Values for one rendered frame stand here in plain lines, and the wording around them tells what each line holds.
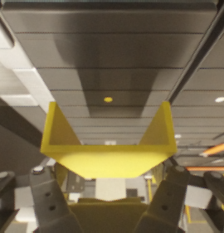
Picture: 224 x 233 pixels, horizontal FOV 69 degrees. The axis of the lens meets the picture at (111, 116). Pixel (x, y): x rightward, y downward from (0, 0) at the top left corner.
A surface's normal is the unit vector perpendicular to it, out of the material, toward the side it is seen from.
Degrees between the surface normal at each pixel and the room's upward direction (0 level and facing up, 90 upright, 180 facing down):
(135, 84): 0
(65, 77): 0
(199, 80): 0
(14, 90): 90
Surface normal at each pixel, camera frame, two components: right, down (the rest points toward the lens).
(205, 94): 0.00, 0.91
